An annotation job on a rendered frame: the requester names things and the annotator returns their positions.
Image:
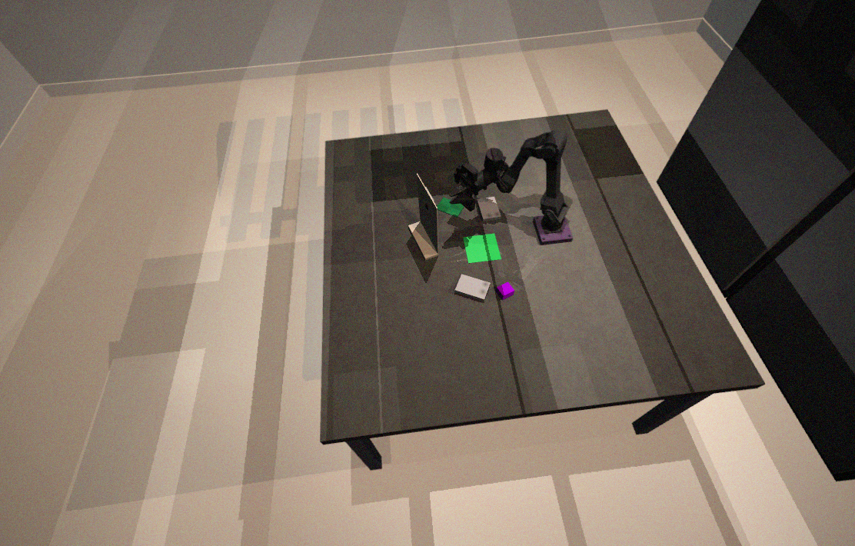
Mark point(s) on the green square marking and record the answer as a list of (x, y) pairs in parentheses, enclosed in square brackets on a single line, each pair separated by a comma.
[(481, 248)]

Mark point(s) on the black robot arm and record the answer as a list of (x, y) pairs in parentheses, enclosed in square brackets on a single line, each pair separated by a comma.
[(553, 206)]

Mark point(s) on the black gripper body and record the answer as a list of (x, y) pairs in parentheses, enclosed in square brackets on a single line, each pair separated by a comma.
[(479, 180)]

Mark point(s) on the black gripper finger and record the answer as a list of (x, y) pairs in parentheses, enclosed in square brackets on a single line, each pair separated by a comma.
[(463, 186), (461, 199)]

